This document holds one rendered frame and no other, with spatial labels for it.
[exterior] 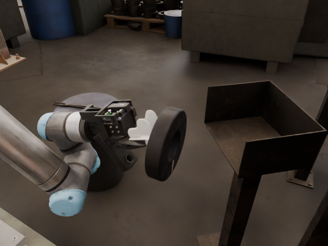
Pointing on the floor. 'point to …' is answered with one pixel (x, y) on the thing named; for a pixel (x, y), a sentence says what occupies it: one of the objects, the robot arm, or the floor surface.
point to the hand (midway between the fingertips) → (167, 136)
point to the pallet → (147, 12)
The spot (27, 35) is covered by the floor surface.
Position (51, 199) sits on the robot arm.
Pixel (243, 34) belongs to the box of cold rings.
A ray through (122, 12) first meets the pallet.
